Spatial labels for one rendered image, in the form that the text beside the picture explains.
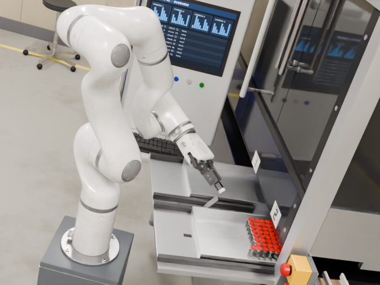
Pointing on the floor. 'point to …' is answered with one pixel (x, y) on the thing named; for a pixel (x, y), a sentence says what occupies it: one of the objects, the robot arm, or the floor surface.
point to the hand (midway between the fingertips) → (212, 177)
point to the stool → (60, 6)
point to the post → (335, 156)
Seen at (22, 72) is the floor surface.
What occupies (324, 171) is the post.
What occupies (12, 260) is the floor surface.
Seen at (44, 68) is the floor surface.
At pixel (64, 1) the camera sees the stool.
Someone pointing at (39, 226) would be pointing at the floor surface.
